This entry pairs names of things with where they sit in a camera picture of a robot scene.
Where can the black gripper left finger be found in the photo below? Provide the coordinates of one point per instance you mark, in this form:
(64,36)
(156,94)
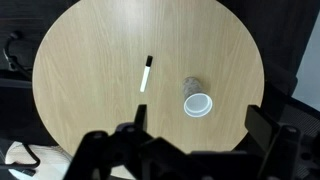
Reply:
(130,147)

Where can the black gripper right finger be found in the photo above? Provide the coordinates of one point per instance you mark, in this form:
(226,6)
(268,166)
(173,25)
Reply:
(288,153)

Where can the white marker with black cap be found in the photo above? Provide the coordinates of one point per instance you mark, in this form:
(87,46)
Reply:
(146,73)

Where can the white patterned paper cup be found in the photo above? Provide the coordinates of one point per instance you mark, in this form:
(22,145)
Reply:
(196,102)

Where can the white round stool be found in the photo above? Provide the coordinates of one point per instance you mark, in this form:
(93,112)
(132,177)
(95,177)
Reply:
(37,162)

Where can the round wooden table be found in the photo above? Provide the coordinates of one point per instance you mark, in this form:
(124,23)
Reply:
(89,67)

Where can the black mesh office chair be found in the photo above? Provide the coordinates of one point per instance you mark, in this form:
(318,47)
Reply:
(281,30)

